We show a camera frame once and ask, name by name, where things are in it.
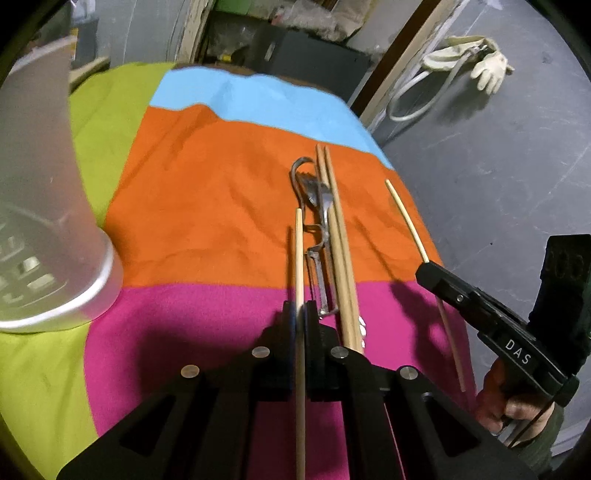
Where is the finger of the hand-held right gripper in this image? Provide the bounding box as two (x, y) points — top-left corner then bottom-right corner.
(416, 262), (580, 407)

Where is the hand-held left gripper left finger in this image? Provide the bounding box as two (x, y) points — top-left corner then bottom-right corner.
(55, 301), (300, 480)

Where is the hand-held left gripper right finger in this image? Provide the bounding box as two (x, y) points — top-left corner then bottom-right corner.
(305, 301), (539, 480)

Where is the wooden chopstick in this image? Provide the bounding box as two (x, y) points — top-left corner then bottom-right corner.
(315, 144), (356, 354)
(385, 180), (466, 393)
(324, 147), (365, 356)
(294, 209), (307, 480)

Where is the white plastic utensil basket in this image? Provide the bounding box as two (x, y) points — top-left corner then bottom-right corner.
(0, 37), (124, 334)

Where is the person's right forearm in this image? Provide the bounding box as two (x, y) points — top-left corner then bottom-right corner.
(508, 406), (587, 476)

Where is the person's right hand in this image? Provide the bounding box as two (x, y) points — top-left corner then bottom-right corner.
(475, 357), (555, 435)

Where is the metal peeler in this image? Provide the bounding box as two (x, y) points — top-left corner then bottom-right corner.
(290, 157), (334, 319)

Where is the colourful patchwork cloth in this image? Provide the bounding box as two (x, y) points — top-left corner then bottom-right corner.
(0, 62), (481, 480)

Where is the dark grey cabinet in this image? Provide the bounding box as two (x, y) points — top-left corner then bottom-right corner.
(252, 23), (374, 104)

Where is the clear plastic bag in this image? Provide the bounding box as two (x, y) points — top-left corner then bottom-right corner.
(272, 0), (370, 44)

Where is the white hose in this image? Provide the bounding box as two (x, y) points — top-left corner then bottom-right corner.
(387, 69), (467, 123)

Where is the door frame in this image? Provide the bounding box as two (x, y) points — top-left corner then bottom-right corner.
(178, 0), (458, 134)

